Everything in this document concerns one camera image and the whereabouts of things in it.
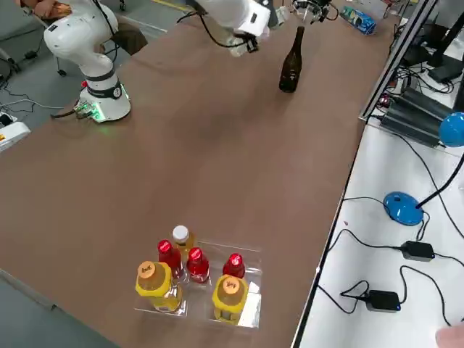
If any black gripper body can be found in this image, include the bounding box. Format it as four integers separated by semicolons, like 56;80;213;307
242;33;260;54

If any dark glass wine bottle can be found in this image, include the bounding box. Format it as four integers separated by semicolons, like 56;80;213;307
278;26;305;94

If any yellow tea bottle white cap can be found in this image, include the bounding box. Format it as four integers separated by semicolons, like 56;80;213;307
171;225;199;260

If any clear acrylic bottle shelf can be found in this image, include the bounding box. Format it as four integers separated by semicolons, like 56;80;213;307
133;237;264;330

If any red drink bottle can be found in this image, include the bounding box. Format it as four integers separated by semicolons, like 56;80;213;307
185;246;212;285
221;252;247;281
156;239;183;281

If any large yellow bottle orange cap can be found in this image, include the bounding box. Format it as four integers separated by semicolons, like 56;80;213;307
210;273;249;325
134;260;184;314

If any teal snack box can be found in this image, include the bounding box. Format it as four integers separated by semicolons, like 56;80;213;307
339;4;360;21

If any blue cookie box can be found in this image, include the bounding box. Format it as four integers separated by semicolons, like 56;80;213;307
349;9;378;36

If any person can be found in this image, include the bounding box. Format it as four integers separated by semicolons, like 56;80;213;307
14;0;149;56

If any black power supply brick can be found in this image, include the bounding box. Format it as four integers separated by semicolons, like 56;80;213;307
378;104;446;147
397;86;455;123

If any blue desk lamp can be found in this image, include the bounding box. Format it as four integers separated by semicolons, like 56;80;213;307
383;111;464;227

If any black power adapter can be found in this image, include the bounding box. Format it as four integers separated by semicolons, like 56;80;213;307
365;289;402;313
401;240;436;262

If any aluminium frame post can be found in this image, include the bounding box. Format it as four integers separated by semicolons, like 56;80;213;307
357;0;436;123

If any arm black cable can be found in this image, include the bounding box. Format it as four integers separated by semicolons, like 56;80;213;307
92;0;251;62

